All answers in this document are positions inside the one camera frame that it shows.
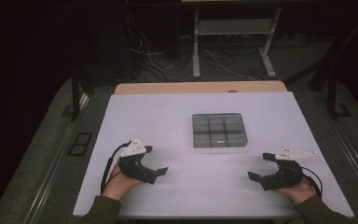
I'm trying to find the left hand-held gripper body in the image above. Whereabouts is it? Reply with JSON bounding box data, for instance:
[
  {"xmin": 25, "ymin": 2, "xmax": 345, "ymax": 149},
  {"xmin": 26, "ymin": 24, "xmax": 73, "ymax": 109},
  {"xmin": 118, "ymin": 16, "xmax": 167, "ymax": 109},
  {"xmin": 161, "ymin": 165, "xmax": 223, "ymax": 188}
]
[{"xmin": 117, "ymin": 138, "xmax": 148, "ymax": 182}]

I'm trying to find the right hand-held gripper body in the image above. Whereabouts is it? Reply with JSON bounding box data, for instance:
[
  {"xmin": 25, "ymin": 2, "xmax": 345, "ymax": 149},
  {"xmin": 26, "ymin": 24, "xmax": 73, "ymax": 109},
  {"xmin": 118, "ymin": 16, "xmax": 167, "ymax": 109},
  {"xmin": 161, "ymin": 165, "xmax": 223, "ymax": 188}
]
[{"xmin": 268, "ymin": 145, "xmax": 318, "ymax": 191}]

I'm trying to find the clear plastic compartment box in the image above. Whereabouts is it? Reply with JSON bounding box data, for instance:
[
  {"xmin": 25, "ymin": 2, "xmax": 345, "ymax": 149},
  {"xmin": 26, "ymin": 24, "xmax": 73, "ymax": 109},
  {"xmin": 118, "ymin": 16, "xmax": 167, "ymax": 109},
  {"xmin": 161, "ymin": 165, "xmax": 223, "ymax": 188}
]
[{"xmin": 191, "ymin": 112, "xmax": 249, "ymax": 149}]

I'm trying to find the person's right hand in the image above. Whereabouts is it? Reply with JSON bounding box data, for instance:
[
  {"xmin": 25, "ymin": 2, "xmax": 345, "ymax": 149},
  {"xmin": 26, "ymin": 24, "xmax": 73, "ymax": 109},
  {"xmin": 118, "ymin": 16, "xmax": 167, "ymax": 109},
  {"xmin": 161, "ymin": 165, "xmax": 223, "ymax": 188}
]
[{"xmin": 273, "ymin": 176, "xmax": 317, "ymax": 205}]

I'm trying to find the person's left hand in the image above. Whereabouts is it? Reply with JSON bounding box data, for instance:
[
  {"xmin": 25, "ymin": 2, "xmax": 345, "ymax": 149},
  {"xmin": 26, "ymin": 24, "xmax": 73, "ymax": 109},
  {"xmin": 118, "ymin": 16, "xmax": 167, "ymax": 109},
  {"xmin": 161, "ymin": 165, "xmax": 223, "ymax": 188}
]
[{"xmin": 102, "ymin": 158, "xmax": 145, "ymax": 202}]

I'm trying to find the white board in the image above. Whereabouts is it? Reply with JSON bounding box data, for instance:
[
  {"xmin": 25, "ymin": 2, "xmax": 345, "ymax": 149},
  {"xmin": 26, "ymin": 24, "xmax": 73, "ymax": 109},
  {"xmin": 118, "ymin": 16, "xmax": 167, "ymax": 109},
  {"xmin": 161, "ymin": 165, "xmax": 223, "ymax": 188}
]
[{"xmin": 73, "ymin": 91, "xmax": 354, "ymax": 218}]

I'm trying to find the black floor socket plate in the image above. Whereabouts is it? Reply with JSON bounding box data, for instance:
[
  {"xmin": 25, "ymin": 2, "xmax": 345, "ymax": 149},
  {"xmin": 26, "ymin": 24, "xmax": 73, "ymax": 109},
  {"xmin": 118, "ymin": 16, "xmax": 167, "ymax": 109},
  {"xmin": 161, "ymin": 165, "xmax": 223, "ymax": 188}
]
[{"xmin": 67, "ymin": 132, "xmax": 93, "ymax": 157}]

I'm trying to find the wooden table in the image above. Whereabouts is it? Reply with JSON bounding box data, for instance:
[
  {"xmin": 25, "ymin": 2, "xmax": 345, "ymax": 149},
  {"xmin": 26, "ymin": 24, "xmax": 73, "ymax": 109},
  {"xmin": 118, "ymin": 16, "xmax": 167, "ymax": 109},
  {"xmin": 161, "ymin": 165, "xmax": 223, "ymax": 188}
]
[{"xmin": 114, "ymin": 80, "xmax": 288, "ymax": 95}]

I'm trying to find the black metal stand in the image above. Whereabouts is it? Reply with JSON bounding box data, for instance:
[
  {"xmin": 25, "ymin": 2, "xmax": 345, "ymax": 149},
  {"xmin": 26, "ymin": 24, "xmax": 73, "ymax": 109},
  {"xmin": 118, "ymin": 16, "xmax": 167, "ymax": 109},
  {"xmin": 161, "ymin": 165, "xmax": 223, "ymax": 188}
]
[
  {"xmin": 309, "ymin": 40, "xmax": 352, "ymax": 121},
  {"xmin": 61, "ymin": 69, "xmax": 90, "ymax": 122}
]

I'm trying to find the grey metal stand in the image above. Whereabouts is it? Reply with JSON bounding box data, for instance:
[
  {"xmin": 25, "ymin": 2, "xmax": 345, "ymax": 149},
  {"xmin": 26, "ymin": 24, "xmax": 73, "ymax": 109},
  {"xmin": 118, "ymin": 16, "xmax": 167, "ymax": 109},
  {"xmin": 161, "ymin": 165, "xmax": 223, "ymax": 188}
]
[{"xmin": 191, "ymin": 7, "xmax": 283, "ymax": 79}]

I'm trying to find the right hand-held gripper black cable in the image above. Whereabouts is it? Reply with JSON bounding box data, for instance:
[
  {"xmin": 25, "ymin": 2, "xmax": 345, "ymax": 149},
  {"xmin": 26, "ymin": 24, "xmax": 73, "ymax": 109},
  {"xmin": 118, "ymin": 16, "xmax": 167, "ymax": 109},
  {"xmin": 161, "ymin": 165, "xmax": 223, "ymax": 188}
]
[{"xmin": 301, "ymin": 166, "xmax": 324, "ymax": 200}]

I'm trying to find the hand-held gripper black cable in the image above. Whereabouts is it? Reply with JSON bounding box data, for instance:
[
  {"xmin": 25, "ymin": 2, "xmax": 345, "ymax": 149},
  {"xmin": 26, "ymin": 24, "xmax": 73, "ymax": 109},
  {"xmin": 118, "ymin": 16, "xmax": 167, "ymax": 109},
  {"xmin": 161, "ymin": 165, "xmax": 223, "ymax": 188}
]
[
  {"xmin": 301, "ymin": 166, "xmax": 324, "ymax": 200},
  {"xmin": 100, "ymin": 141, "xmax": 132, "ymax": 196}
]

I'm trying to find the left hand-held gripper black cable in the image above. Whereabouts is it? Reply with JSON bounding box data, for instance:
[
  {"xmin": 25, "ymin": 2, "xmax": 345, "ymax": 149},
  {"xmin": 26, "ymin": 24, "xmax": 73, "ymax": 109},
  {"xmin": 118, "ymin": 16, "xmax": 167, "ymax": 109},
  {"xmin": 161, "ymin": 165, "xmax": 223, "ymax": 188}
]
[{"xmin": 100, "ymin": 141, "xmax": 132, "ymax": 196}]

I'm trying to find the aluminium rail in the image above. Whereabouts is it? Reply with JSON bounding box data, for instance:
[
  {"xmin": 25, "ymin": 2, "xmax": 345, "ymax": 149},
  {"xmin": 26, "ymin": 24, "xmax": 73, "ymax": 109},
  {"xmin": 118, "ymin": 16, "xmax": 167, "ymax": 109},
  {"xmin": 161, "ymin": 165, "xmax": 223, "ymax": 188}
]
[
  {"xmin": 320, "ymin": 105, "xmax": 358, "ymax": 200},
  {"xmin": 22, "ymin": 92, "xmax": 91, "ymax": 224}
]

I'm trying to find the tangle of floor cables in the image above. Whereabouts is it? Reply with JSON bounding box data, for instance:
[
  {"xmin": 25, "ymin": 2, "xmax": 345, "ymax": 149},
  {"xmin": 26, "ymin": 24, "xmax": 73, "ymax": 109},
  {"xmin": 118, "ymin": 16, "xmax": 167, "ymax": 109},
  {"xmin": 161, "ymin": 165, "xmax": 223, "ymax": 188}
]
[{"xmin": 125, "ymin": 12, "xmax": 262, "ymax": 82}]

